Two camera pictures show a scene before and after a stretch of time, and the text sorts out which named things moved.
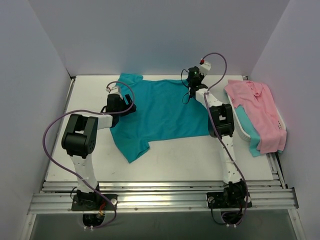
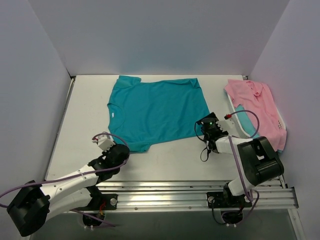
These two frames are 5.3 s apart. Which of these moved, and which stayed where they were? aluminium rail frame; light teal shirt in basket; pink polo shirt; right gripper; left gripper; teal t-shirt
Moved: left gripper; right gripper
Stayed: pink polo shirt; teal t-shirt; aluminium rail frame; light teal shirt in basket
